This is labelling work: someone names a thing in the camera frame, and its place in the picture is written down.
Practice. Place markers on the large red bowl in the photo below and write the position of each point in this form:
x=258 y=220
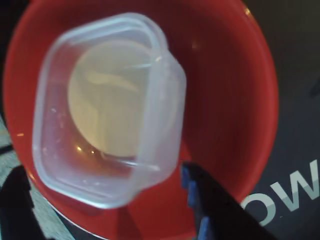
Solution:
x=225 y=100

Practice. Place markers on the small white bowl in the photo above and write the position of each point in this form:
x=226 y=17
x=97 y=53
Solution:
x=107 y=100

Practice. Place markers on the dark grey WOWROBO mat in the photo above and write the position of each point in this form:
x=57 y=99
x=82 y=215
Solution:
x=295 y=150

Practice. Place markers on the clear plastic square container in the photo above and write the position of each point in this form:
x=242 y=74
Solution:
x=55 y=155

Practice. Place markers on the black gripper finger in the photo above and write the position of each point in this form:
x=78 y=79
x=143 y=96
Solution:
x=225 y=217
x=17 y=212

